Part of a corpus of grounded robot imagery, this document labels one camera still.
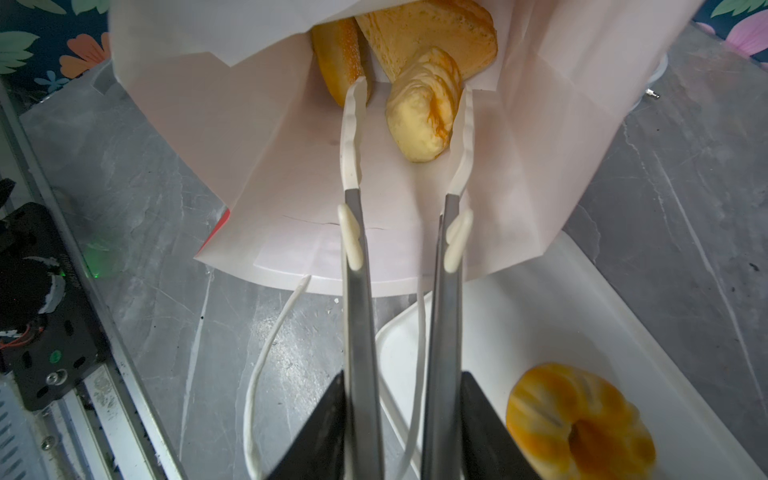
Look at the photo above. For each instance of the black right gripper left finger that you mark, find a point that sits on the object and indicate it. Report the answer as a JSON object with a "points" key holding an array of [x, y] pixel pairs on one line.
{"points": [[318, 451]]}

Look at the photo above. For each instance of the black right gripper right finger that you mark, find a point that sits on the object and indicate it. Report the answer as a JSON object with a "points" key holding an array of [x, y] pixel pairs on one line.
{"points": [[488, 450]]}

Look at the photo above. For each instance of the round yellow fake bun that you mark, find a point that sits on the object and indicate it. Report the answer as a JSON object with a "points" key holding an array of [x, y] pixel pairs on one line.
{"points": [[572, 424]]}

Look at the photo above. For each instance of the swirled fake pastry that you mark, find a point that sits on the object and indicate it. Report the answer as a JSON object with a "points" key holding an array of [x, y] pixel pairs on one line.
{"points": [[423, 104]]}

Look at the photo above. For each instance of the red white paper bag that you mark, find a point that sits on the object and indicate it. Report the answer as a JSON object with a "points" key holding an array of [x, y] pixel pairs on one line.
{"points": [[364, 148]]}

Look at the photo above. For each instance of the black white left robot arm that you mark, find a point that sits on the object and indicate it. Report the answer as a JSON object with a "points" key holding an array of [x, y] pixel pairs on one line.
{"points": [[51, 336]]}

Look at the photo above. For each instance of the fake toast slice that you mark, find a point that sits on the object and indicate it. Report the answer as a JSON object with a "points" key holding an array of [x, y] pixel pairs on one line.
{"points": [[463, 29]]}

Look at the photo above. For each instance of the white plastic tray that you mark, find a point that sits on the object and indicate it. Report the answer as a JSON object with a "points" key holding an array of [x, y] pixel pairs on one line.
{"points": [[558, 308]]}

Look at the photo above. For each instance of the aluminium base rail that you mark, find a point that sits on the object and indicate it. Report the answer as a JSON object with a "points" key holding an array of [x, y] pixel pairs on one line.
{"points": [[112, 402]]}

